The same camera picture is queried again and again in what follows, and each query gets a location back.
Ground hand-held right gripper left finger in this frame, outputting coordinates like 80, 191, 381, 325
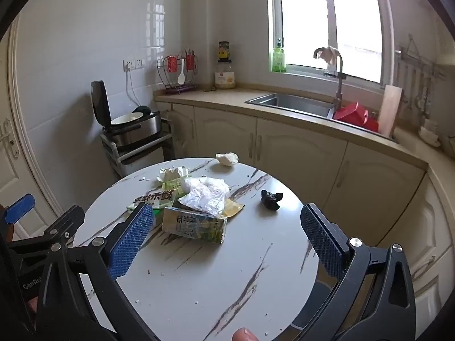
34, 202, 160, 341

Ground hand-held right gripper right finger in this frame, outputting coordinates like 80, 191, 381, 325
300, 203, 416, 341

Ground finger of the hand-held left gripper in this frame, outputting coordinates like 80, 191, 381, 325
43, 205, 86, 246
0, 194, 36, 226

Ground green snack packet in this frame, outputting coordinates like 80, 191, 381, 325
127, 190, 178, 214

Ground green drink carton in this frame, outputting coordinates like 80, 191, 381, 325
162, 207, 229, 245

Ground black bag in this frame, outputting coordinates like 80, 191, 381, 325
260, 190, 284, 211

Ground light green wrapper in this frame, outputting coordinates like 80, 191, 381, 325
162, 178, 191, 195

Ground white tissue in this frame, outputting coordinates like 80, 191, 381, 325
157, 166, 190, 184

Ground white plastic bag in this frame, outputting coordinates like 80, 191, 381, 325
178, 177, 231, 217

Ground gold snack packet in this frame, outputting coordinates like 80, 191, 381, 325
221, 199, 246, 218

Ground white paper ball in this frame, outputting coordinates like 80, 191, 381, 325
215, 153, 239, 167

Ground person's right hand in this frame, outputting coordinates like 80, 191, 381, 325
232, 327, 258, 341

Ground white door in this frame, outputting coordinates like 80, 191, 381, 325
0, 25, 72, 235

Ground round marble table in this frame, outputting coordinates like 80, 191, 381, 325
71, 157, 320, 341

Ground cream kitchen cabinet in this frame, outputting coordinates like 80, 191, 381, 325
156, 101, 455, 331

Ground silver rice cooker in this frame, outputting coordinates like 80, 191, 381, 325
90, 80, 162, 150

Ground red plastic basin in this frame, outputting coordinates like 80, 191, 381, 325
333, 101, 381, 133

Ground steel sink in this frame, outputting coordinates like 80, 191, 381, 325
245, 93, 336, 118

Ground wooden cutting board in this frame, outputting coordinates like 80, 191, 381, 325
377, 84, 403, 137

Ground stacked white bowls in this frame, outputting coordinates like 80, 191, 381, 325
419, 119, 443, 147

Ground metal faucet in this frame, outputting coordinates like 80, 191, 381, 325
313, 47, 346, 112

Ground beige countertop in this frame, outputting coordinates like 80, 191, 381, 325
154, 83, 455, 192

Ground cloth on faucet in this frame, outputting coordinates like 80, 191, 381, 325
317, 46, 341, 67

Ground glass jar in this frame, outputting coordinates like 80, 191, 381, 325
214, 60, 237, 90

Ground green dish soap bottle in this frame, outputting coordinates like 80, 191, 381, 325
272, 38, 287, 73

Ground window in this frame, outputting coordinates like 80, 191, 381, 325
266, 0, 395, 86

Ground door handle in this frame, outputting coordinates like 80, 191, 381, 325
2, 119, 20, 159

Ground white power cable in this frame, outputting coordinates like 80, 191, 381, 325
125, 70, 141, 109

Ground wire utensil rack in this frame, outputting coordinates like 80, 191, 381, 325
156, 48, 199, 95

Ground wall utensil rail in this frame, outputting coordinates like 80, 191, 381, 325
394, 35, 446, 114

